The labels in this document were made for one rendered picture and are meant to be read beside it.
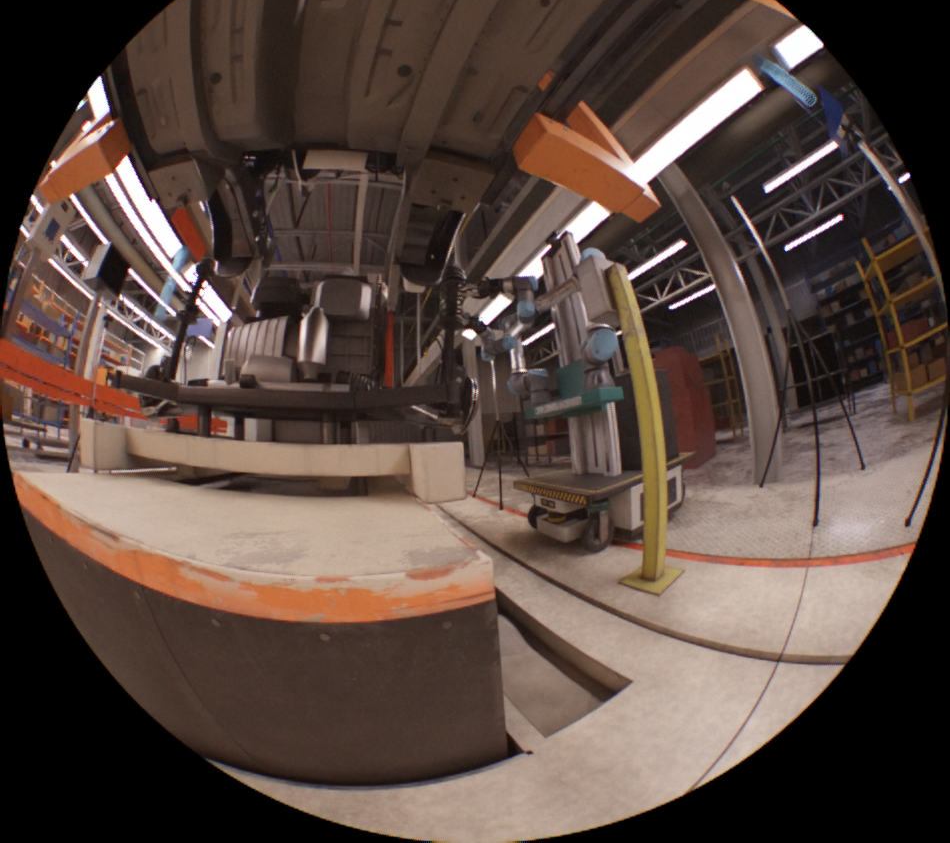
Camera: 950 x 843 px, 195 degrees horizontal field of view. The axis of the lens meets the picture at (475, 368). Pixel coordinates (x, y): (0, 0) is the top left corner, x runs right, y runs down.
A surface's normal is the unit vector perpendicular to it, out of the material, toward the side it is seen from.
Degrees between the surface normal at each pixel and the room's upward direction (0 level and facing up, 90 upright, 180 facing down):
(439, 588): 90
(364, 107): 180
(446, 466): 90
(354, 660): 90
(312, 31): 177
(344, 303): 90
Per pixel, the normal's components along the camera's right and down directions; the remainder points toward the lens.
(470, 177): 0.07, 0.97
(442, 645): 0.38, -0.25
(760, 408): -0.92, -0.03
